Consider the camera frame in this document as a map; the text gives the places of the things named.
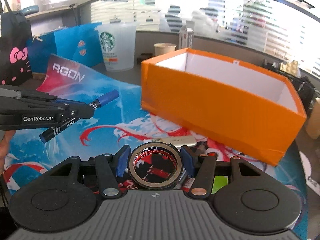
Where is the operator left hand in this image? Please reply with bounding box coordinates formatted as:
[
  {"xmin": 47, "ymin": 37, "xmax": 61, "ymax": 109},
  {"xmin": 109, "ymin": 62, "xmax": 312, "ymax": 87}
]
[{"xmin": 0, "ymin": 131, "xmax": 16, "ymax": 172}]

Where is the black Hello Kitty bag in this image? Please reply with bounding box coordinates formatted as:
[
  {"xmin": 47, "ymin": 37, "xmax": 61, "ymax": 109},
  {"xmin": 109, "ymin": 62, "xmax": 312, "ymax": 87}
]
[{"xmin": 0, "ymin": 0, "xmax": 33, "ymax": 86}]

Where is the Starbucks translucent plastic cup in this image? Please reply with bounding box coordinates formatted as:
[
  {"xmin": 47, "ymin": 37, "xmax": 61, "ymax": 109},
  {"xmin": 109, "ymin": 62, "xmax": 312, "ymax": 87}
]
[{"xmin": 95, "ymin": 23, "xmax": 137, "ymax": 72}]

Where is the silver USB flash drive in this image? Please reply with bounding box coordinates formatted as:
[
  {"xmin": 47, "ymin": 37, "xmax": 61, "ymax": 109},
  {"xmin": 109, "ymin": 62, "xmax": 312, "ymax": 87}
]
[{"xmin": 150, "ymin": 135, "xmax": 197, "ymax": 148}]

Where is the black adhesive tape roll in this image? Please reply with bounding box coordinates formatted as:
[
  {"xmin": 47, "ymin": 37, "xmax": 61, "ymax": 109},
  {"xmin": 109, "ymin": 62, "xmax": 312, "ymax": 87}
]
[{"xmin": 127, "ymin": 142, "xmax": 183, "ymax": 190}]

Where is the orange cardboard box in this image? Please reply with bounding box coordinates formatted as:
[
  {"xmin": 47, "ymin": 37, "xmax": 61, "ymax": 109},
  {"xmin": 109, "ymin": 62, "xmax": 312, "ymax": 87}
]
[{"xmin": 141, "ymin": 48, "xmax": 306, "ymax": 166}]

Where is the black mesh desk organizer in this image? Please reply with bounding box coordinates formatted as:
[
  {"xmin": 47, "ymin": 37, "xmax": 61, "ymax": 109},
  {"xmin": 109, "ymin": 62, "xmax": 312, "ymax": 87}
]
[{"xmin": 261, "ymin": 59, "xmax": 316, "ymax": 115}]

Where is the small beige paper cup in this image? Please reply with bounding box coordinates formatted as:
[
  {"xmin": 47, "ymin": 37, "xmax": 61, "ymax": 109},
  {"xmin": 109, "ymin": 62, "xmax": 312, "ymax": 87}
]
[{"xmin": 153, "ymin": 43, "xmax": 176, "ymax": 56}]

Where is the gold chocolate box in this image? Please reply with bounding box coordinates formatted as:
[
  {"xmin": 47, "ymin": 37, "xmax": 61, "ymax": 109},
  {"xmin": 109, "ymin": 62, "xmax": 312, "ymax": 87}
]
[{"xmin": 280, "ymin": 60, "xmax": 300, "ymax": 77}]

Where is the blue marker pen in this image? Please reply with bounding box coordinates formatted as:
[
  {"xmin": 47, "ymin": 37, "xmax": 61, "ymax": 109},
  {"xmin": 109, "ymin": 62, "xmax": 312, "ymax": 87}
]
[{"xmin": 40, "ymin": 89, "xmax": 119, "ymax": 144}]

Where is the blue paper gift bag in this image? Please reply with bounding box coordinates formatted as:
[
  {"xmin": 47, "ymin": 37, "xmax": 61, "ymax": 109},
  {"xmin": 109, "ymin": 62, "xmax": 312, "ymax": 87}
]
[{"xmin": 27, "ymin": 22, "xmax": 103, "ymax": 73}]

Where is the anime AGON desk mat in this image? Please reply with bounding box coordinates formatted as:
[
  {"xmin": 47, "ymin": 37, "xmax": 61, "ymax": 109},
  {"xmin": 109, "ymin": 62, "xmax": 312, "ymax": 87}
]
[{"xmin": 3, "ymin": 54, "xmax": 308, "ymax": 239}]

